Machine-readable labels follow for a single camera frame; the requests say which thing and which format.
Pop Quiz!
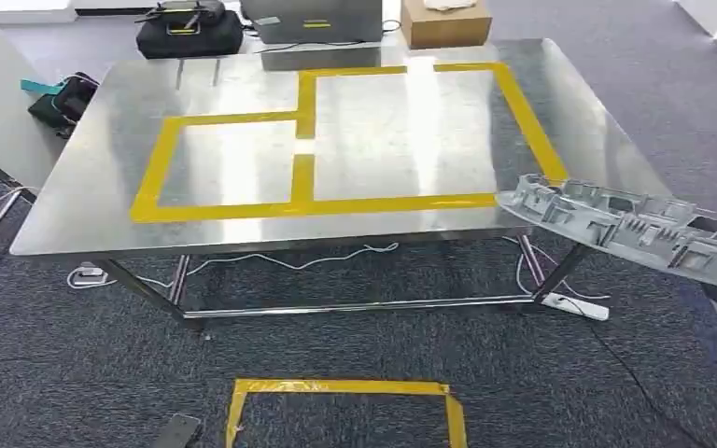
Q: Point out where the silver wheel hubcap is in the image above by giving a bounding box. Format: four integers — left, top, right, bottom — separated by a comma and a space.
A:
495, 174, 717, 296

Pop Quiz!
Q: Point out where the long white power strip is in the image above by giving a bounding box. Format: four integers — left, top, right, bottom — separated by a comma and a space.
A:
541, 292, 611, 323

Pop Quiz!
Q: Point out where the steel table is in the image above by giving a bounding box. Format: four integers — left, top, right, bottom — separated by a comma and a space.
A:
8, 37, 675, 332

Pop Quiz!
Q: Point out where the cardboard box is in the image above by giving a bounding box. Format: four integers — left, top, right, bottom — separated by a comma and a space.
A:
400, 0, 494, 51

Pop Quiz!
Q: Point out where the yellow floor tape square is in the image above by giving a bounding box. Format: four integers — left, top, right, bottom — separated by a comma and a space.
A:
224, 377, 469, 448

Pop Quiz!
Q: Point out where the yellow tape on table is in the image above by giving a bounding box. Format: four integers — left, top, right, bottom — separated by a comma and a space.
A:
129, 61, 570, 224

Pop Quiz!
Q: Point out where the grey equipment case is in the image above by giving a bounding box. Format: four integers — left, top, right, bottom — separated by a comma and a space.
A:
239, 0, 385, 47

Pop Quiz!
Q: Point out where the black carry bag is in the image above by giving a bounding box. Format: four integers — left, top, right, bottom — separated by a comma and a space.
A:
134, 8, 246, 62

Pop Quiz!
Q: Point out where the black flat floor object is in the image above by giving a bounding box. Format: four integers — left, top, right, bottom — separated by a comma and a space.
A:
147, 413, 204, 448

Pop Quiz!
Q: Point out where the black remote controller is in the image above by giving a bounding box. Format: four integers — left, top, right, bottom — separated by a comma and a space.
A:
134, 0, 228, 34

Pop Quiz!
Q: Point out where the small white power adapter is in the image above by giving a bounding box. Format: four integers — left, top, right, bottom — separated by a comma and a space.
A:
66, 261, 110, 289

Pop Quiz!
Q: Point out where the grey side table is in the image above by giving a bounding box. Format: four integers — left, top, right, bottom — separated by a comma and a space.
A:
0, 8, 112, 276

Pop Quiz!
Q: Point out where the white cable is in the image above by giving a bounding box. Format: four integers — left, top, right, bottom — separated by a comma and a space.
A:
66, 241, 401, 292
501, 234, 611, 301

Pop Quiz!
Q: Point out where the black bag with teal strap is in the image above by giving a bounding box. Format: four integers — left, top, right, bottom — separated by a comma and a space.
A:
20, 71, 101, 140

